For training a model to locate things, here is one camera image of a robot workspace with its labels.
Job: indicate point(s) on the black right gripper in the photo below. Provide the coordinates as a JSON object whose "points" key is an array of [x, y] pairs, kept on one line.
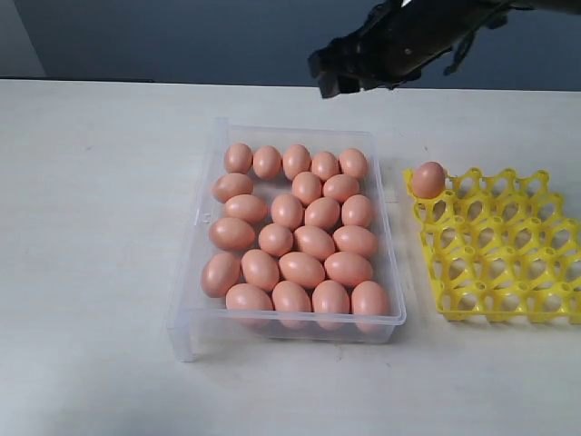
{"points": [[398, 41]]}

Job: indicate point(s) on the brown egg packed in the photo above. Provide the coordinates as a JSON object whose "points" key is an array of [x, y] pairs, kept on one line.
{"points": [[247, 207], [287, 211], [306, 187], [428, 181]]}

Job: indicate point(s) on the yellow plastic egg tray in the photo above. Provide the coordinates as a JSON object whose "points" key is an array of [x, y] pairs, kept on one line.
{"points": [[501, 247]]}

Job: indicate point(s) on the brown egg top row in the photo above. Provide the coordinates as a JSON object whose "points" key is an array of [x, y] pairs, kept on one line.
{"points": [[267, 162], [238, 158], [353, 162], [295, 160], [324, 165]]}

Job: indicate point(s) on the brown egg second row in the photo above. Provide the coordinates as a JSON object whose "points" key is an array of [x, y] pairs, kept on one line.
{"points": [[340, 187], [232, 184]]}

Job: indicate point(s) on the brown egg third row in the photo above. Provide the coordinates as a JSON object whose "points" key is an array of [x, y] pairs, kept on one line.
{"points": [[323, 213], [357, 210]]}

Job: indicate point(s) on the brown egg fourth row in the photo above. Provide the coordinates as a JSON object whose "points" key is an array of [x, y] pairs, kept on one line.
{"points": [[232, 234], [355, 239], [275, 239], [314, 241]]}

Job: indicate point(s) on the clear plastic egg box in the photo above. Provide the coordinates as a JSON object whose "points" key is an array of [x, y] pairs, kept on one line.
{"points": [[195, 316]]}

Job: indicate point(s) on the brown egg fifth row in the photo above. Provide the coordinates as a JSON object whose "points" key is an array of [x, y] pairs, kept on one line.
{"points": [[349, 269], [220, 273], [260, 269], [302, 268]]}

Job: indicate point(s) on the brown egg front row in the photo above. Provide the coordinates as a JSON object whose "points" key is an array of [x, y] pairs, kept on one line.
{"points": [[330, 297], [288, 296], [250, 298], [369, 303]]}

